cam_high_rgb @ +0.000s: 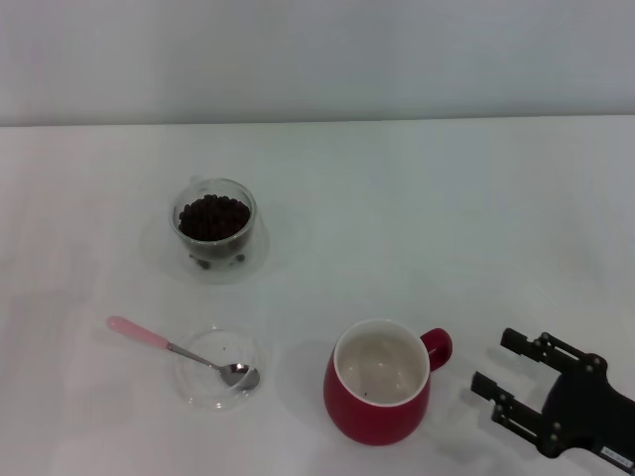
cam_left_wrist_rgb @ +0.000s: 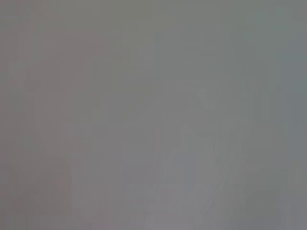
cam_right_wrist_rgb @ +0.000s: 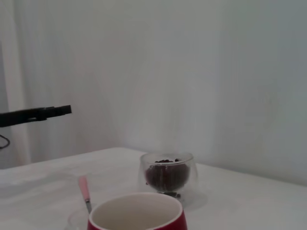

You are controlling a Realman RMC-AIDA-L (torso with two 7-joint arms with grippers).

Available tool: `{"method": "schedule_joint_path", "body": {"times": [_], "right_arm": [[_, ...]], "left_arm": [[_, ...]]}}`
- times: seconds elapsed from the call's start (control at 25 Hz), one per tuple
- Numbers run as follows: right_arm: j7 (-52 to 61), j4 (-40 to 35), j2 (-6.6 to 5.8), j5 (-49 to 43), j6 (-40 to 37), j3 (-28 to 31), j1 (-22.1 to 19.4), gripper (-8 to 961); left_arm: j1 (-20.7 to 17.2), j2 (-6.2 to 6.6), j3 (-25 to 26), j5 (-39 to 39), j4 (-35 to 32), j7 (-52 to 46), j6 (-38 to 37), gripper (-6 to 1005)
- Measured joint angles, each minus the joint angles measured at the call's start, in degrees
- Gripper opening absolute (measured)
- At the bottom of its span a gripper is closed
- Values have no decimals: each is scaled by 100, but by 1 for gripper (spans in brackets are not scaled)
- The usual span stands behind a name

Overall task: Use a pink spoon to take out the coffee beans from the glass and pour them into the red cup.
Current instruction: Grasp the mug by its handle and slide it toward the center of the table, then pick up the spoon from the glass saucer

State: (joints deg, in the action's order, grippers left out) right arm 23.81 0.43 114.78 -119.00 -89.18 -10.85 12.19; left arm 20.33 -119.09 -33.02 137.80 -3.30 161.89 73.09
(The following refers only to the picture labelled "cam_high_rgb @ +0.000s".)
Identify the red ceramic mug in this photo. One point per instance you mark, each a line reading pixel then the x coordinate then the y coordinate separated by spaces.
pixel 372 426

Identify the small clear glass dish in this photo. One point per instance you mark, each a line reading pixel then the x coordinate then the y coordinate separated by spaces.
pixel 198 392

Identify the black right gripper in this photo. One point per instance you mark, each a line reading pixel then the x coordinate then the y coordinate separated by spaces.
pixel 595 411

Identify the clear glass cup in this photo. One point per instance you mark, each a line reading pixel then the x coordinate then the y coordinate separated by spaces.
pixel 216 249

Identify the pile of coffee beans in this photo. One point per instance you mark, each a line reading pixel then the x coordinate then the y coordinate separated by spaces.
pixel 213 218

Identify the clear glass saucer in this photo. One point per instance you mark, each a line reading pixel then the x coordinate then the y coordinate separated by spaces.
pixel 259 258

